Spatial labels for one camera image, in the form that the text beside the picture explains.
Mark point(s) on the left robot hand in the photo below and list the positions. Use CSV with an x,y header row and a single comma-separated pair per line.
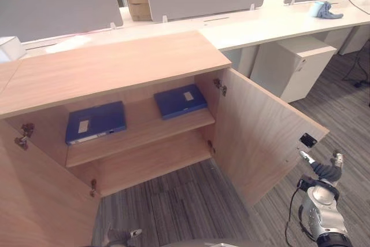
x,y
121,236

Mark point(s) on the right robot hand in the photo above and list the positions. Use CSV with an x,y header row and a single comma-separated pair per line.
x,y
328,171

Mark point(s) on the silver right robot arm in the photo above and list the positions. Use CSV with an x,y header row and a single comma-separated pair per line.
x,y
323,212

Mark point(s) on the metal cabinet hinge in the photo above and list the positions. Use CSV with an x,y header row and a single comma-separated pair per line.
x,y
93,187
220,86
24,135

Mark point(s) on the wooden right cabinet door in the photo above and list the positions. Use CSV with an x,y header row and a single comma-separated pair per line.
x,y
254,131

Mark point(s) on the wooden cabinet door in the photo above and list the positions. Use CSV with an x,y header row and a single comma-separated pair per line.
x,y
254,131
37,195

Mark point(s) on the wooden left cabinet door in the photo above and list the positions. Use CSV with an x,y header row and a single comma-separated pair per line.
x,y
37,195

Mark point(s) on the wooden cabinet shelf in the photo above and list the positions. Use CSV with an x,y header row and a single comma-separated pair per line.
x,y
150,137

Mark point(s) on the blue file folder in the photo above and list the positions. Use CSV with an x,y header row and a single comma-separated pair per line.
x,y
179,101
95,122

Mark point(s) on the wooden office cabinet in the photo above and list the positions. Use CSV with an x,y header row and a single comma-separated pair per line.
x,y
115,62

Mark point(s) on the grey robot body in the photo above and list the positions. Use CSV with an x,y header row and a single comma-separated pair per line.
x,y
202,243

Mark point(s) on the long white desk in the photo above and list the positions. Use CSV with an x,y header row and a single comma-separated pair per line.
x,y
274,24

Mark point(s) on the blue cloth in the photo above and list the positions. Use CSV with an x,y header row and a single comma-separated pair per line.
x,y
328,11

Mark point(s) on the light blue cup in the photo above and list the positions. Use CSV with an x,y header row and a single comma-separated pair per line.
x,y
315,9

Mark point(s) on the white box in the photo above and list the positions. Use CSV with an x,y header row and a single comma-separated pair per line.
x,y
10,48

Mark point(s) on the white drawer pedestal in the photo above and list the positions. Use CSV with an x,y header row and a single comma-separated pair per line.
x,y
295,64

